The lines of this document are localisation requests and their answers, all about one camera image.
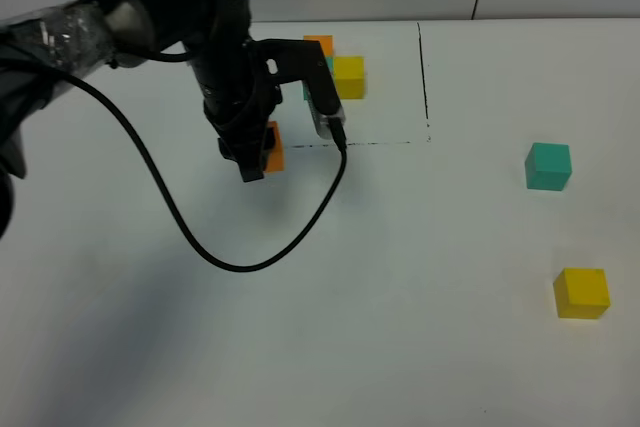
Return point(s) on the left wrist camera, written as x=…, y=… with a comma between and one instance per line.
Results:
x=275, y=62

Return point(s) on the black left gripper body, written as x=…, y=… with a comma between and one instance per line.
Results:
x=237, y=99

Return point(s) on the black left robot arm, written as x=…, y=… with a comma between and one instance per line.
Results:
x=81, y=36

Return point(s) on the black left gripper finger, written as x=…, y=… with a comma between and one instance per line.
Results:
x=246, y=147

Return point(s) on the yellow template block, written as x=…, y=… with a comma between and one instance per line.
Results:
x=350, y=77

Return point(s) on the orange template block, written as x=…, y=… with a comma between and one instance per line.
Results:
x=325, y=41

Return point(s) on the teal template block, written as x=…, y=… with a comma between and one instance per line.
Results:
x=328, y=65

